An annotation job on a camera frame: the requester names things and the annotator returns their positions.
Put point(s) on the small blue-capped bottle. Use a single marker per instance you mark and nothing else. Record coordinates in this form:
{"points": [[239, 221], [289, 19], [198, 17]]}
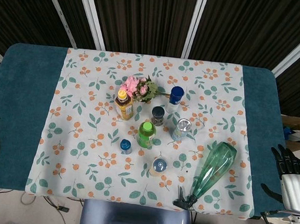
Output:
{"points": [[125, 146]]}

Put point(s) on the white bottle blue cap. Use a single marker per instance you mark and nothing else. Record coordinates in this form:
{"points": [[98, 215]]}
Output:
{"points": [[175, 97]]}

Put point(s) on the small black plug device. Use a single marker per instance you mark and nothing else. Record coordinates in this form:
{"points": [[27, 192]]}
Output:
{"points": [[63, 208]]}

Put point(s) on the teal table cover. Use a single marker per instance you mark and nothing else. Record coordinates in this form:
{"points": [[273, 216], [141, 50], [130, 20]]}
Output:
{"points": [[21, 94]]}

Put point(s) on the pink artificial flower bouquet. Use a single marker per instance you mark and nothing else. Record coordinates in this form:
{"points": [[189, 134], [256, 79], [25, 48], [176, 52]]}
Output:
{"points": [[139, 86]]}

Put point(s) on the open light blue drink can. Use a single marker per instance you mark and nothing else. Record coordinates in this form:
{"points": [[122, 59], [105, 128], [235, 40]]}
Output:
{"points": [[182, 128]]}

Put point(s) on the white partition post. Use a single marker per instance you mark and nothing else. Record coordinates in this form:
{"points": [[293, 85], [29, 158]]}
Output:
{"points": [[60, 12], [91, 15], [195, 24], [299, 49]]}

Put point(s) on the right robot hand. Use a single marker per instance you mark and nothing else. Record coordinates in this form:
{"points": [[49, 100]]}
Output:
{"points": [[293, 184]]}

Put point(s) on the floral print tablecloth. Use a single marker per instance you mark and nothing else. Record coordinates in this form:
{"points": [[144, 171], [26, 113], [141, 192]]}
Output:
{"points": [[86, 127]]}

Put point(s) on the yellow cap tea bottle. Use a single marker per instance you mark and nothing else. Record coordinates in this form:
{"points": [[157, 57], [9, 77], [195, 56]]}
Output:
{"points": [[124, 106]]}

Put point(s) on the green glass bottle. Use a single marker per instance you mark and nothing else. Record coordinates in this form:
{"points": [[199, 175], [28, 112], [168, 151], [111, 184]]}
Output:
{"points": [[214, 166]]}

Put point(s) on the blue grey robot torso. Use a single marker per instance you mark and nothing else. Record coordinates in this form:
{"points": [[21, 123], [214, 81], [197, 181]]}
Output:
{"points": [[136, 220]]}

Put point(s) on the glass pepper grinder black cap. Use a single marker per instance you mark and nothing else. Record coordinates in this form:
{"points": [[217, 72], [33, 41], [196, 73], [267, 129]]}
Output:
{"points": [[157, 114]]}

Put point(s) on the green tea bottle green cap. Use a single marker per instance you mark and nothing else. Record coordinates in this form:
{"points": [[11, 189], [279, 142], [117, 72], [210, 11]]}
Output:
{"points": [[146, 133]]}

